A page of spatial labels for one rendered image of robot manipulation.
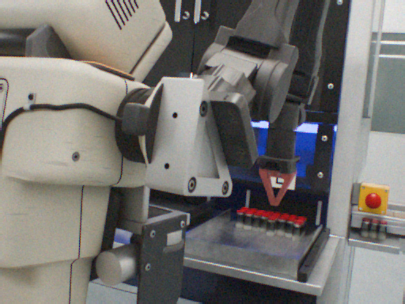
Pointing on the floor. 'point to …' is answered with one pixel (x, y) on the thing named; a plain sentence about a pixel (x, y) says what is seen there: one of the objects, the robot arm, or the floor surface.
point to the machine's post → (347, 138)
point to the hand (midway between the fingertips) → (274, 201)
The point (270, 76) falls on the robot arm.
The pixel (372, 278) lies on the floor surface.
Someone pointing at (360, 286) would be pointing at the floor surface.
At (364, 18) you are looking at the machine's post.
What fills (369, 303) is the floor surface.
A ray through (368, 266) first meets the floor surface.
